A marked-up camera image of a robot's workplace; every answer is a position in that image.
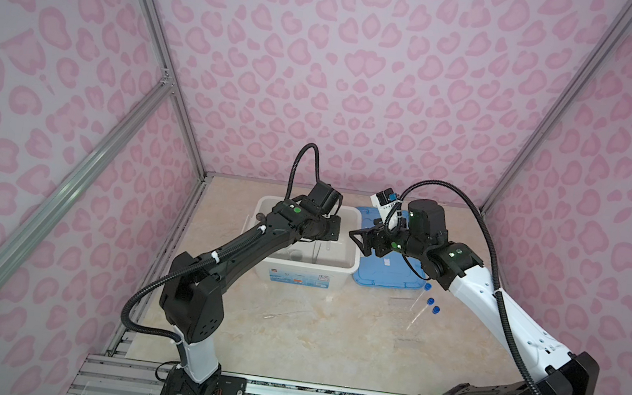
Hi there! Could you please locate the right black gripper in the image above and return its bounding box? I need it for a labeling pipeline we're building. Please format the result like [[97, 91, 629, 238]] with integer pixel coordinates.
[[345, 211, 433, 265]]

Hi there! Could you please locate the white plastic storage bin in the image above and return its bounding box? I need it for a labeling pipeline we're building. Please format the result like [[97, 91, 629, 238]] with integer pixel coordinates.
[[254, 206, 362, 291]]

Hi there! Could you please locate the small white ceramic crucible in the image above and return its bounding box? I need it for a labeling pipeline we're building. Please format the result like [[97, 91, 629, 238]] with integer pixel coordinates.
[[288, 249, 304, 262]]

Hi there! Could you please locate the clear plastic pipette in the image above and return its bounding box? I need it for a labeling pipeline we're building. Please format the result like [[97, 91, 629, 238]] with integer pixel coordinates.
[[262, 309, 311, 320]]

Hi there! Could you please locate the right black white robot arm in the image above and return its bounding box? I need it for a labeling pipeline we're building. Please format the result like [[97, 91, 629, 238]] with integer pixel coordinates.
[[350, 189, 600, 395]]

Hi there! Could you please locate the blue plastic bin lid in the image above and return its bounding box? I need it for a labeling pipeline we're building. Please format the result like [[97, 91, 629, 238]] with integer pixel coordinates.
[[346, 203, 437, 296]]

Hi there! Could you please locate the clear plastic bag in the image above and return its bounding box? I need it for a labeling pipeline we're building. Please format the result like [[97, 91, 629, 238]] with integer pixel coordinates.
[[392, 323, 425, 351]]

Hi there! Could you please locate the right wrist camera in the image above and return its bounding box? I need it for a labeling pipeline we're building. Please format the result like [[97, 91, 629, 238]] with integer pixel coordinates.
[[370, 188, 402, 229]]

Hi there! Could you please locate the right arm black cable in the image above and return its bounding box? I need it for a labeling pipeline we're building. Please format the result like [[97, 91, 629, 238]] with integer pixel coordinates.
[[359, 172, 617, 395]]

